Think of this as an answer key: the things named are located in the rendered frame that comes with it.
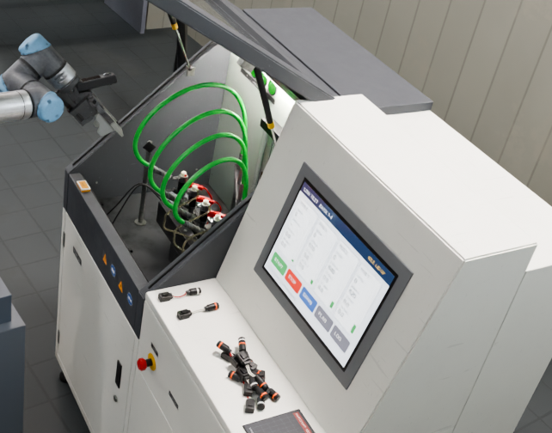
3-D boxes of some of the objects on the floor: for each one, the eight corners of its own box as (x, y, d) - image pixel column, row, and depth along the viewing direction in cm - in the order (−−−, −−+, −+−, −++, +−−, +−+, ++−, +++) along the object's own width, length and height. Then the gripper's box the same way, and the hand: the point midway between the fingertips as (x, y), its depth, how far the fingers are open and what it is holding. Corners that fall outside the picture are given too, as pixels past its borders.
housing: (186, 336, 361) (242, 9, 278) (242, 322, 375) (312, 7, 292) (365, 623, 268) (531, 260, 184) (432, 590, 282) (614, 240, 199)
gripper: (51, 87, 237) (100, 139, 248) (55, 100, 225) (107, 154, 236) (74, 68, 237) (122, 120, 248) (79, 80, 225) (130, 134, 236)
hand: (119, 127), depth 241 cm, fingers open, 7 cm apart
